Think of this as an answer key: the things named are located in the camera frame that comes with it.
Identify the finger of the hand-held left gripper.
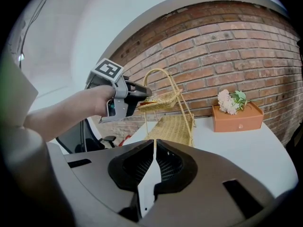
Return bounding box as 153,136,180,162
125,80,153,117

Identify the person's left hand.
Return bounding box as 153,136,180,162
94,85,116,117

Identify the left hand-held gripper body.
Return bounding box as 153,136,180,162
86,58,130,124

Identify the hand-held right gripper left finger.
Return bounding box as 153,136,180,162
63,140,155,222

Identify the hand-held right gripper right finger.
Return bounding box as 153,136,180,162
142,139,278,227

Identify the pink flower bouquet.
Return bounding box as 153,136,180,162
217,89,251,115

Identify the orange snack packet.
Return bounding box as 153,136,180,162
141,97,159,105

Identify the orange drawer box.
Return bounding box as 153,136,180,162
212,102,264,133

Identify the red gift box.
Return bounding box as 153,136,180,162
119,134,134,147

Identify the wicker basket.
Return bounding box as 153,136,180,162
137,68,197,148

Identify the person's left forearm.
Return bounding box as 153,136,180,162
23,87,101,143

